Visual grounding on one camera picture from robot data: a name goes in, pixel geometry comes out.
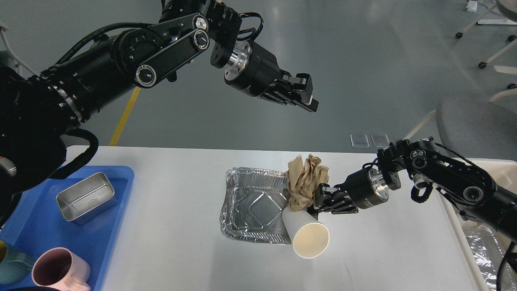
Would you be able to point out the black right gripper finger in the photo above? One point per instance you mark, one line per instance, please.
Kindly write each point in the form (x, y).
(338, 207)
(326, 192)

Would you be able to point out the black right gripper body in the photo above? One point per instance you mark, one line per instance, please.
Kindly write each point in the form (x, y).
(366, 188)

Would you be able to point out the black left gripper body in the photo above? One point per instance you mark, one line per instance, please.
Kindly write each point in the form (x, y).
(254, 71)

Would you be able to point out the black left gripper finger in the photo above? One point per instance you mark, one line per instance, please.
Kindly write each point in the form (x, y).
(300, 89)
(293, 99)

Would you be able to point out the brown paper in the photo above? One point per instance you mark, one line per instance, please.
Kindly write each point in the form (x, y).
(304, 177)

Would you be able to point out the white paper cup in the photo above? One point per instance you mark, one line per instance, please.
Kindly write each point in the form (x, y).
(309, 237)

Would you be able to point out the aluminium foil tray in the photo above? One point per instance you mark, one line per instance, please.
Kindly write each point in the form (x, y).
(254, 202)

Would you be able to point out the square stainless steel dish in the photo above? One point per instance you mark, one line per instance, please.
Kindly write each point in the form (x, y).
(86, 199)

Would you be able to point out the pink mug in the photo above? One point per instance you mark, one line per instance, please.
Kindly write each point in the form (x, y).
(61, 269)

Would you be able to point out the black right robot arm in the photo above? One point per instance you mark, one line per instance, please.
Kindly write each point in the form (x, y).
(468, 187)

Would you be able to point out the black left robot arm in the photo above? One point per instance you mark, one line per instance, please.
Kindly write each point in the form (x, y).
(41, 137)

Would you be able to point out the left floor socket plate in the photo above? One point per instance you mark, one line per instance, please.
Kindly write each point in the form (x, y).
(359, 141)

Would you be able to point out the floor socket plate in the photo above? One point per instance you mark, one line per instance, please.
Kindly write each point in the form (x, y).
(359, 141)
(380, 140)

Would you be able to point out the right floor socket plate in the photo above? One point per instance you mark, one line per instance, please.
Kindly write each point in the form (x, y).
(380, 140)

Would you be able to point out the grey office chair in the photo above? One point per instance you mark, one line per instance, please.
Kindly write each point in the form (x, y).
(474, 128)

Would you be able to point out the foil tray in bin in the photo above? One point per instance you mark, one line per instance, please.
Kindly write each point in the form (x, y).
(488, 248)

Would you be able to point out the beige plastic bin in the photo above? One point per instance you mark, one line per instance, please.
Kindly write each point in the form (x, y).
(504, 173)

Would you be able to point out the white chair legs background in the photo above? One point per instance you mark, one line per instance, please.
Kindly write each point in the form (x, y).
(484, 29)

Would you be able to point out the blue plastic tray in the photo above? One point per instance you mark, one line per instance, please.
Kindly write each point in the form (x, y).
(37, 225)

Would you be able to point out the teal ceramic mug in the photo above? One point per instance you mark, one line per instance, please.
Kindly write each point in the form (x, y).
(14, 264)

